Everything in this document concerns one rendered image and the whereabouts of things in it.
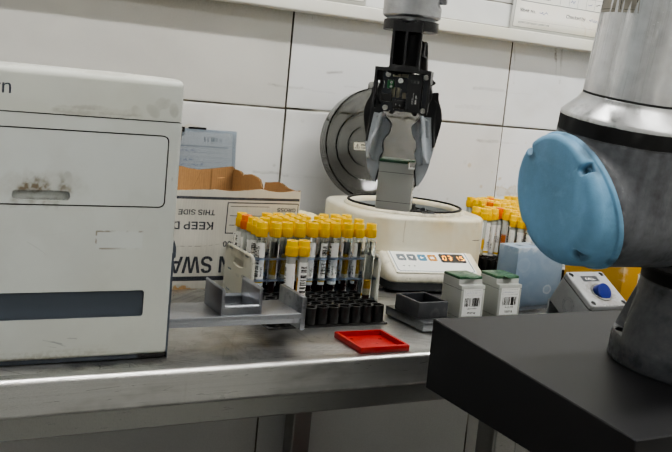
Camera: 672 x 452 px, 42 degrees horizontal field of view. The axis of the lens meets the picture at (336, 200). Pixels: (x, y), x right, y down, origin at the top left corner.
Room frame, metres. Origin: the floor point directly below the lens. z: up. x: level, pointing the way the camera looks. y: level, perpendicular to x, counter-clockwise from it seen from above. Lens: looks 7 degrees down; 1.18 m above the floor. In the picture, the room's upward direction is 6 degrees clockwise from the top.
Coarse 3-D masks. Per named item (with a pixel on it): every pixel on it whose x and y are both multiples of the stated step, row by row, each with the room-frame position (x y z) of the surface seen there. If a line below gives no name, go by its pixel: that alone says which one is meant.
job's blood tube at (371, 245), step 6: (366, 246) 1.19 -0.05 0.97; (372, 246) 1.19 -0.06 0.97; (366, 252) 1.19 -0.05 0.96; (372, 252) 1.19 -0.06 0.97; (366, 258) 1.19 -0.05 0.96; (372, 258) 1.19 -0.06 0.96; (366, 264) 1.19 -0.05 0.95; (372, 264) 1.19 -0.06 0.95; (366, 270) 1.19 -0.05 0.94; (372, 270) 1.19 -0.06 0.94; (366, 276) 1.19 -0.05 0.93; (366, 282) 1.19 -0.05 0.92; (366, 288) 1.19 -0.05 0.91; (366, 294) 1.19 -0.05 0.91
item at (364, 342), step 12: (336, 336) 1.07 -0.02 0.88; (348, 336) 1.08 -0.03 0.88; (360, 336) 1.08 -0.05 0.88; (372, 336) 1.09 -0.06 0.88; (384, 336) 1.09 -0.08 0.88; (360, 348) 1.01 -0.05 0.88; (372, 348) 1.02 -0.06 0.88; (384, 348) 1.03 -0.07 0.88; (396, 348) 1.04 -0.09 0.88; (408, 348) 1.04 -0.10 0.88
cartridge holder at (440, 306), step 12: (396, 300) 1.20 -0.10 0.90; (408, 300) 1.17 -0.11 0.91; (420, 300) 1.21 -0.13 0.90; (432, 300) 1.20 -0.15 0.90; (444, 300) 1.18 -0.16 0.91; (396, 312) 1.19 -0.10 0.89; (408, 312) 1.17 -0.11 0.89; (420, 312) 1.15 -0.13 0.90; (432, 312) 1.16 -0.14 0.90; (444, 312) 1.17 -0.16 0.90; (408, 324) 1.16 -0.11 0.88; (420, 324) 1.14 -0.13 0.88; (432, 324) 1.14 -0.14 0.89
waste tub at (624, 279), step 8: (608, 272) 1.33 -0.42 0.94; (616, 272) 1.31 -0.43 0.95; (624, 272) 1.30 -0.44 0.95; (632, 272) 1.31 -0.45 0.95; (616, 280) 1.31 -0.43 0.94; (624, 280) 1.30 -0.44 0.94; (632, 280) 1.31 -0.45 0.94; (616, 288) 1.31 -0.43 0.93; (624, 288) 1.30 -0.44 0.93; (632, 288) 1.31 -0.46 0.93; (624, 296) 1.30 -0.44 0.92
